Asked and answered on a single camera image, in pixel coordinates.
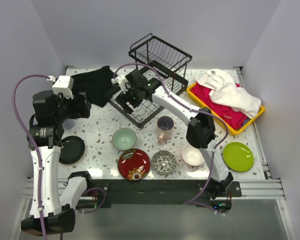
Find black wire dish rack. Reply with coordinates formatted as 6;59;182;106
104;33;193;129

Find pink marbled mug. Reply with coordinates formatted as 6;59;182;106
156;115;175;144

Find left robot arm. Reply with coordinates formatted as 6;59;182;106
21;90;94;237

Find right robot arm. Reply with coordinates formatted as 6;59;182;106
111;69;234;197

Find black cloth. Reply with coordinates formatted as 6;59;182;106
71;65;114;108

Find lavender plastic cup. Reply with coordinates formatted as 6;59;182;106
63;119;75;130

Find celadon green bowl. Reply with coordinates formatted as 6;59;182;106
112;128;137;151

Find red floral plate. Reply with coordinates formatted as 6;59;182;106
117;148;151;181

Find leaf patterned bowl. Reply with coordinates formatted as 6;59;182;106
151;150;177;176

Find white pink bowl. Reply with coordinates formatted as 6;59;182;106
181;143;205;167

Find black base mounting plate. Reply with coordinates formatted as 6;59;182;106
64;178;242;214

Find white towel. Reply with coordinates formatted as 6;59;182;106
196;68;262;119

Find magenta cloth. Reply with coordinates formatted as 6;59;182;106
191;83;248;130

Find yellow plastic tray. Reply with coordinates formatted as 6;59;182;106
186;82;265;136

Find lime green plate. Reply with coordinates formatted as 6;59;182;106
223;142;255;173

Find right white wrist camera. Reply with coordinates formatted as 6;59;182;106
111;75;128;94

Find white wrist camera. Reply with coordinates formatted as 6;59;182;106
52;75;74;99
111;75;128;94

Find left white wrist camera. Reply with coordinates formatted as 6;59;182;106
52;75;74;99

